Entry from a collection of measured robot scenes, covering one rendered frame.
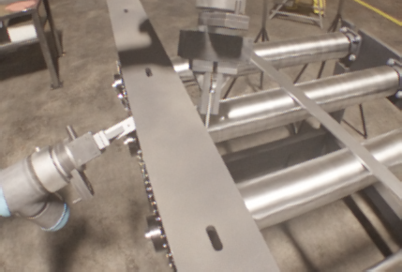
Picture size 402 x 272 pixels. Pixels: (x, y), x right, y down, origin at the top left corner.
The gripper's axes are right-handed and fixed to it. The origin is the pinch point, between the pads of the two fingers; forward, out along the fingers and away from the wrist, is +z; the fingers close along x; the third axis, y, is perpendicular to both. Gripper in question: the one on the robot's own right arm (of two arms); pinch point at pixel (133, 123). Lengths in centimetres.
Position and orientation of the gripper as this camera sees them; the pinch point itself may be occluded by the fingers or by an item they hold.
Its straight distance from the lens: 65.3
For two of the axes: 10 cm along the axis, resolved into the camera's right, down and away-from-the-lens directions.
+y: -4.6, -8.8, -0.8
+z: 8.6, -4.7, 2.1
